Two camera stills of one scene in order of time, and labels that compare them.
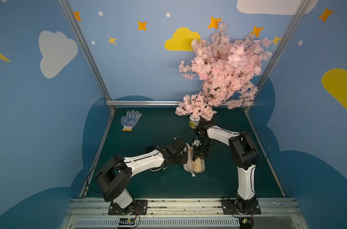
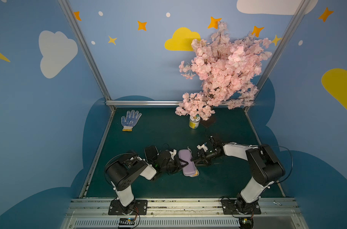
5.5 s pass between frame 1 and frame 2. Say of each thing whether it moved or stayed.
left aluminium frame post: stayed
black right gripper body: moved
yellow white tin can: stayed
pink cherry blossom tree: stayed
